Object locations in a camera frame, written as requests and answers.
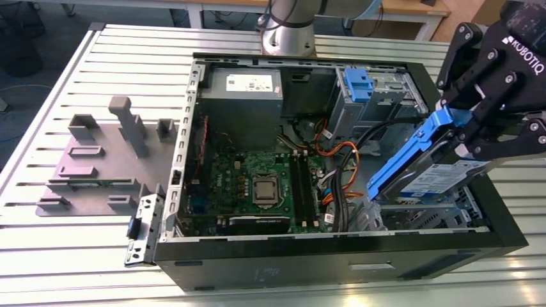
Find green motherboard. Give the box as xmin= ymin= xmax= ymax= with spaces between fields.
xmin=176 ymin=150 xmax=337 ymax=237

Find thick black cable bundle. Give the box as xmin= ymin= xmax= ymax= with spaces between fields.
xmin=329 ymin=116 xmax=421 ymax=233

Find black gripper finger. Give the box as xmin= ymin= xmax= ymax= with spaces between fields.
xmin=436 ymin=22 xmax=519 ymax=111
xmin=453 ymin=111 xmax=546 ymax=161

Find green RAM stick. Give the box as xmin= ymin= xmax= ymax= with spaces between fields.
xmin=66 ymin=180 xmax=114 ymax=189

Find black graphics card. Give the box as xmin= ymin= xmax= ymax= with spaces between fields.
xmin=215 ymin=216 xmax=291 ymax=236

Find brown wooden cabinet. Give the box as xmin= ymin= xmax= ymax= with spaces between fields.
xmin=457 ymin=0 xmax=511 ymax=44

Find metal disk bay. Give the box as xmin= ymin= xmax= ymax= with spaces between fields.
xmin=365 ymin=191 xmax=483 ymax=231

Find grey power supply unit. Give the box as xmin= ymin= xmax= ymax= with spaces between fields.
xmin=198 ymin=67 xmax=284 ymax=151

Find grey metal drive cage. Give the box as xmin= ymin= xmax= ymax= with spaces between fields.
xmin=327 ymin=65 xmax=429 ymax=141

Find blue plastic drive latch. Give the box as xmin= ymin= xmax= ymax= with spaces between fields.
xmin=344 ymin=67 xmax=375 ymax=104

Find black RAM slot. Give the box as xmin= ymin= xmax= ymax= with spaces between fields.
xmin=299 ymin=150 xmax=321 ymax=226
xmin=288 ymin=150 xmax=308 ymax=227

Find silver CPU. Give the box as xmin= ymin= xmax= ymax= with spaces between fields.
xmin=253 ymin=182 xmax=277 ymax=201

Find CPU socket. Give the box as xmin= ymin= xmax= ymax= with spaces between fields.
xmin=248 ymin=171 xmax=285 ymax=209

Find hard disk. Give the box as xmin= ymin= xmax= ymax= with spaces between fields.
xmin=365 ymin=104 xmax=491 ymax=202

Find metal expansion slot bracket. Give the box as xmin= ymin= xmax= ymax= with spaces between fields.
xmin=122 ymin=191 xmax=166 ymax=268

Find orange wire bundle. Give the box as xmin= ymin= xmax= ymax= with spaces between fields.
xmin=315 ymin=120 xmax=363 ymax=205

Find grey parts rack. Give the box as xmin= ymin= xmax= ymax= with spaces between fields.
xmin=36 ymin=97 xmax=180 ymax=219

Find wooden desk with white frame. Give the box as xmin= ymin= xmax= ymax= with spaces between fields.
xmin=168 ymin=0 xmax=452 ymax=42

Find black PC case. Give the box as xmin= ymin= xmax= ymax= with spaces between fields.
xmin=152 ymin=52 xmax=530 ymax=292

